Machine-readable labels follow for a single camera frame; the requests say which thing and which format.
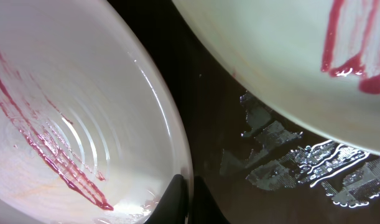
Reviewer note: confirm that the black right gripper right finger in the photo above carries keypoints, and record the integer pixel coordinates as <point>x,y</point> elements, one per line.
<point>205,210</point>

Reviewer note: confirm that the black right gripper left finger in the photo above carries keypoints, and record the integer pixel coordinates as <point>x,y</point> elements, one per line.
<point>173,206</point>

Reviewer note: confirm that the pink plate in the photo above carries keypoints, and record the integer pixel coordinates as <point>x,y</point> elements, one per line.
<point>89,132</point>

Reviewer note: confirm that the cream plate with red sauce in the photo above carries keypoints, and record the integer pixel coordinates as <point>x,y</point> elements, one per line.
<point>315,62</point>

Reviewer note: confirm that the large brown tray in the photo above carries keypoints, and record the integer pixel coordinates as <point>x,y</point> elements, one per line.
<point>221,130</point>

